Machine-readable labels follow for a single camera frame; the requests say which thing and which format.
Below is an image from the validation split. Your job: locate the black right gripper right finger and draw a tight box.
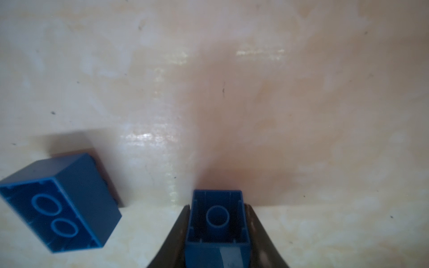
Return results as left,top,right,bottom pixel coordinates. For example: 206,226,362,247
245,204,289,268

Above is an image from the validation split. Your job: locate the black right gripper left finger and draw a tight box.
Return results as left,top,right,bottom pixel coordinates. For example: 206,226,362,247
147,205,191,268

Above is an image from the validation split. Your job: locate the blue lego brick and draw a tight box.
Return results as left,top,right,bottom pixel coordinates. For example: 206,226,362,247
1,153,122,253
184,190,251,268

